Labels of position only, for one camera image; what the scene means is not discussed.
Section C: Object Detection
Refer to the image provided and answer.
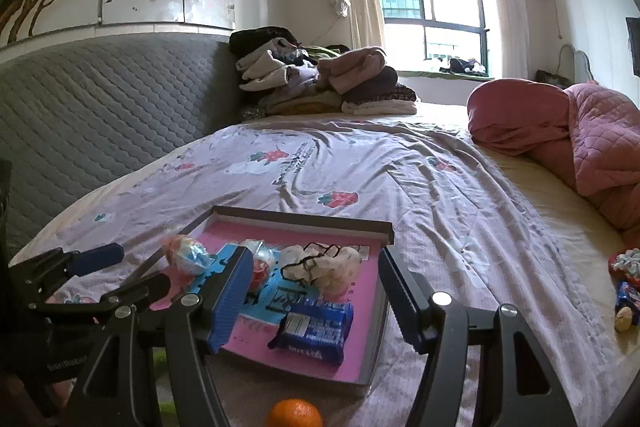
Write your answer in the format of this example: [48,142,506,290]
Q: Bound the blue white egg toy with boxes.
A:
[163,234,215,277]

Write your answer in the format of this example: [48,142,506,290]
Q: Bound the orange tangerine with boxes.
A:
[265,399,324,427]

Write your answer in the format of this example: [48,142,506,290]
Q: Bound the cream cloth drawstring pouch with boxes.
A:
[278,243,362,301]

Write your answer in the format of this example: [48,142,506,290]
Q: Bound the red wrapped egg toy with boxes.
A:
[241,239,277,294]

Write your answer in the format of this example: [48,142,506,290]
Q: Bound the small toys by blanket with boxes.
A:
[608,248,639,333]

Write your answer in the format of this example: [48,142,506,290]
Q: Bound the grey quilted headboard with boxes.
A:
[1,34,240,255]

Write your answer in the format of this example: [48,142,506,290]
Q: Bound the dark tray with pink liner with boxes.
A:
[119,204,396,398]

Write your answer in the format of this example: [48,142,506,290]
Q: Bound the blue tissue packet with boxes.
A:
[268,297,354,365]

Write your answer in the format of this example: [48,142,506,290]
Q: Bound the floral lilac bed sheet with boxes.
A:
[20,117,636,426]

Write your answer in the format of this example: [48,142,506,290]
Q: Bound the pile of folded clothes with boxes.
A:
[229,26,418,120]

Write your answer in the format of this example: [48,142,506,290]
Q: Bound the pink quilted blanket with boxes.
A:
[466,79,639,248]

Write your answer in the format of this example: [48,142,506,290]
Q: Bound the items on window sill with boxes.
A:
[439,57,487,77]

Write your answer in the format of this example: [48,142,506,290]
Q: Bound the right sheer curtain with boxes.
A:
[496,0,530,79]

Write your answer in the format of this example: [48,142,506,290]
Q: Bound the window with dark frame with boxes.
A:
[380,0,489,77]

